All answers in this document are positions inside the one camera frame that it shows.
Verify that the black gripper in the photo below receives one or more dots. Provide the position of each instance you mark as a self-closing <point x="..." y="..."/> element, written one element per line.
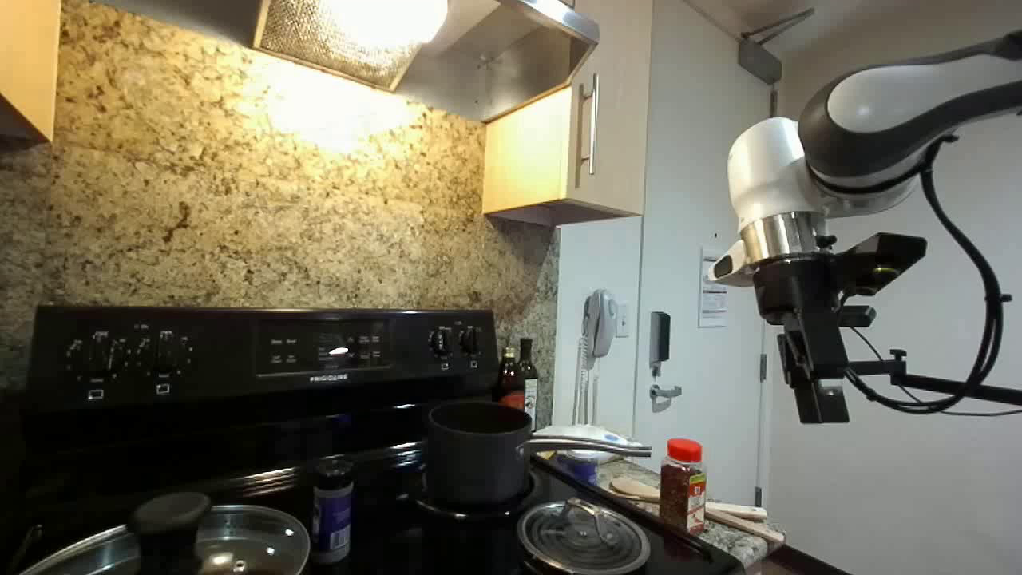
<point x="812" y="311"/>

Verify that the glass pot lid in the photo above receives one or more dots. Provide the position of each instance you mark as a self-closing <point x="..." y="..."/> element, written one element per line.
<point x="581" y="538"/>

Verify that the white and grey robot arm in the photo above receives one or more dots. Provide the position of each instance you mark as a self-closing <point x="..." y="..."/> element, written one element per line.
<point x="858" y="147"/>

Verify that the black electric stove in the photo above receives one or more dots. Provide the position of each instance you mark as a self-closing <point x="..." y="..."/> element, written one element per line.
<point x="125" y="405"/>

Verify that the wooden spatula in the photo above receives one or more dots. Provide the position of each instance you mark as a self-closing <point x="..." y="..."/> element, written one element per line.
<point x="733" y="514"/>

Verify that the red cap spice jar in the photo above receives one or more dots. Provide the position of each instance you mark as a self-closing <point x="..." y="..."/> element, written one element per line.
<point x="684" y="485"/>

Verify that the white lid blue tub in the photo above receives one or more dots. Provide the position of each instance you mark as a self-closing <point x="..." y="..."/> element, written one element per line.
<point x="578" y="466"/>

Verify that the dark sauce bottle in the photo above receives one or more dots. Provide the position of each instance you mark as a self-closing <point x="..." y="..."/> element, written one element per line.
<point x="509" y="380"/>

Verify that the light wood upper cabinet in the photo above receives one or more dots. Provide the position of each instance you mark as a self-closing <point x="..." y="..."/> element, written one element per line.
<point x="578" y="150"/>

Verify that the dark grey saucepan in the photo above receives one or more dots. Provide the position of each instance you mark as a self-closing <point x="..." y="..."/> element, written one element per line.
<point x="477" y="451"/>

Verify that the stainless range hood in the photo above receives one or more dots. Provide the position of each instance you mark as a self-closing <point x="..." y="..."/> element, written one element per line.
<point x="477" y="60"/>

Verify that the blue label spice shaker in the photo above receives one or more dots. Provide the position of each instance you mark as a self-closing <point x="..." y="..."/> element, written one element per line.
<point x="334" y="497"/>

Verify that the large glass lid black knob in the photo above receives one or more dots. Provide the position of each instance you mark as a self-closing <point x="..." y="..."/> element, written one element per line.
<point x="186" y="534"/>

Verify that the door handle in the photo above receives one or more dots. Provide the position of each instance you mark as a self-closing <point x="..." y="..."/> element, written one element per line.
<point x="661" y="397"/>

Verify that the wall phone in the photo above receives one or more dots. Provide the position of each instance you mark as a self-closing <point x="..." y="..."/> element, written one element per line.
<point x="597" y="324"/>

